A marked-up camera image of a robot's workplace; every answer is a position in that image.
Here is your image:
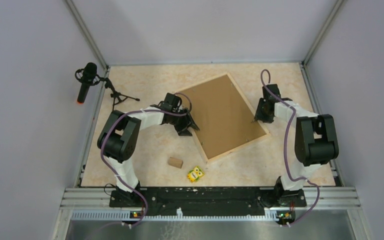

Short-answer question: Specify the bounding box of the small wooden block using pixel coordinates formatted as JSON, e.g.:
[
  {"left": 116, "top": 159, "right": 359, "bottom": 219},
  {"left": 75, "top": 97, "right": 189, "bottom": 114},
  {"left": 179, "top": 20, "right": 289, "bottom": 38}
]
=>
[{"left": 167, "top": 157, "right": 184, "bottom": 169}]

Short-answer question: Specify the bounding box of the yellow owl toy block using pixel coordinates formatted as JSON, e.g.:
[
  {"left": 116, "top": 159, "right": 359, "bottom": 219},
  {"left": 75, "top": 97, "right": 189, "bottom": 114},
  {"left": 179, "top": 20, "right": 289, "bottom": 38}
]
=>
[{"left": 187, "top": 166, "right": 205, "bottom": 183}]

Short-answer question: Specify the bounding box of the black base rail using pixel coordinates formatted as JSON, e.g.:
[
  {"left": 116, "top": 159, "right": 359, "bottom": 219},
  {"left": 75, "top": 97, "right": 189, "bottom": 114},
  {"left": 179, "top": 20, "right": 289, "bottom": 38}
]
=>
[{"left": 109, "top": 186, "right": 307, "bottom": 217}]

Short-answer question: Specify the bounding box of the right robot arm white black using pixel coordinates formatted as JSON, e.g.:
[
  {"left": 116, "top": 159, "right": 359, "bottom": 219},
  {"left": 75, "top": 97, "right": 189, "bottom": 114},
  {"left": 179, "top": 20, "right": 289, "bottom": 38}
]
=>
[{"left": 254, "top": 84, "right": 339, "bottom": 206}]

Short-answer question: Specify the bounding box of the brown cardboard backing board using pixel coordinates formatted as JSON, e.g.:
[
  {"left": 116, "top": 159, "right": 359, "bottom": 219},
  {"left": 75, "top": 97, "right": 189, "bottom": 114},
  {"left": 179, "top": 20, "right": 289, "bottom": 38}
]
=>
[{"left": 177, "top": 74, "right": 268, "bottom": 160}]

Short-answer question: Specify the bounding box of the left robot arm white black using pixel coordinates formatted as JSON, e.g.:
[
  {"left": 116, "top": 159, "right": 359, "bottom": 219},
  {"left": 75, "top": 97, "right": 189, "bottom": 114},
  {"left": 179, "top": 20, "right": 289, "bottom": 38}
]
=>
[{"left": 97, "top": 92, "right": 199, "bottom": 207}]

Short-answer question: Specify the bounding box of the black microphone on tripod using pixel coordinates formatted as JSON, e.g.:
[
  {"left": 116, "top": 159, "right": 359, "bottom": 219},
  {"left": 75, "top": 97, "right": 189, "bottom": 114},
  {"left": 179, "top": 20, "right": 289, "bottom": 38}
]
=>
[{"left": 74, "top": 62, "right": 140, "bottom": 110}]

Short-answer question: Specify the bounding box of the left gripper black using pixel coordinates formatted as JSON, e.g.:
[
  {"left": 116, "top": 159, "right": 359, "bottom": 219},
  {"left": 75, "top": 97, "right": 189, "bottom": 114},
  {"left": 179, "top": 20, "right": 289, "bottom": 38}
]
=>
[{"left": 170, "top": 107, "right": 200, "bottom": 136}]

